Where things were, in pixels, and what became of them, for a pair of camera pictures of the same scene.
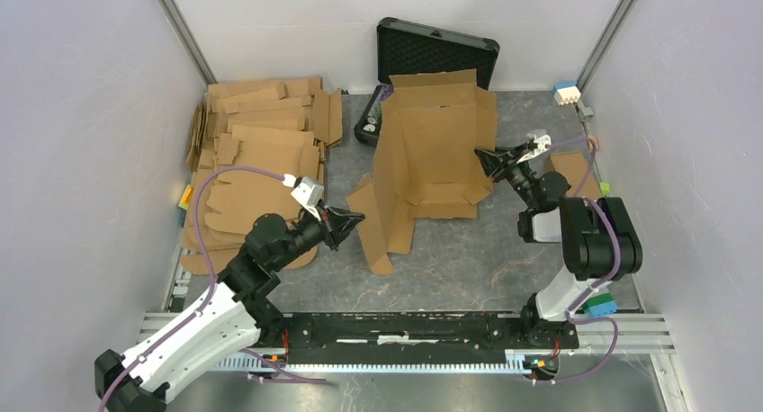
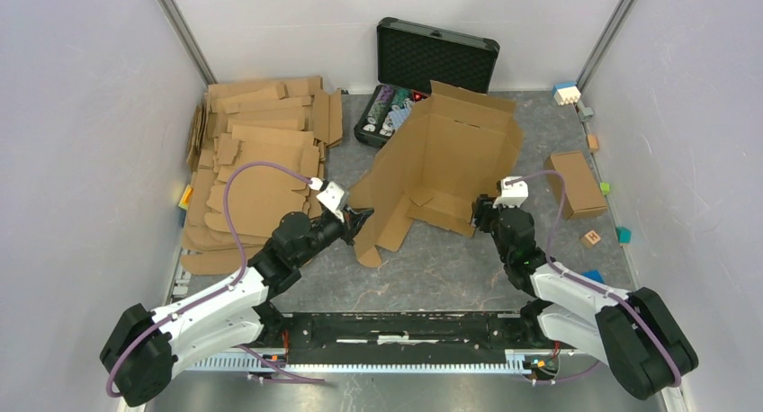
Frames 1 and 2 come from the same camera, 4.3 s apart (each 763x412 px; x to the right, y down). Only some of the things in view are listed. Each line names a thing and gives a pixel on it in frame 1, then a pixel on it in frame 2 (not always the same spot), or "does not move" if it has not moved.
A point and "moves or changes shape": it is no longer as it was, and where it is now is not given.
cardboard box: [426, 165] moves or changes shape
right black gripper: [491, 162] → [483, 206]
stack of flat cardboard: [286, 125] does not move
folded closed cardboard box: [573, 166] does not move
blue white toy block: [566, 93] does not move
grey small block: [586, 112] does not move
